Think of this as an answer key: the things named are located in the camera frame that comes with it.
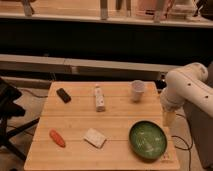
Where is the black rectangular block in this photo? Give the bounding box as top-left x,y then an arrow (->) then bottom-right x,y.
56,88 -> 71,103

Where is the clear plastic cup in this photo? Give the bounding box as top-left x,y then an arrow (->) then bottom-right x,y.
131,80 -> 145,102

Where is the black cable on floor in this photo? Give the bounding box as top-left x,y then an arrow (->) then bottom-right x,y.
170,113 -> 194,171

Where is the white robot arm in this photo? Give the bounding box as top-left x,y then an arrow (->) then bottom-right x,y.
160,62 -> 213,126

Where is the green ceramic bowl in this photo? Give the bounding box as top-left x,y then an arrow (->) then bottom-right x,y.
129,120 -> 167,160

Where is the white glue bottle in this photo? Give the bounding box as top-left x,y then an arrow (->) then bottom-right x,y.
94,84 -> 105,112

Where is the black tripod stand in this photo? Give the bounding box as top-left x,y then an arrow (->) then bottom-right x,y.
0,78 -> 39,161

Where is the white sponge block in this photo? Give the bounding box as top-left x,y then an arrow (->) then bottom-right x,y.
84,128 -> 106,148

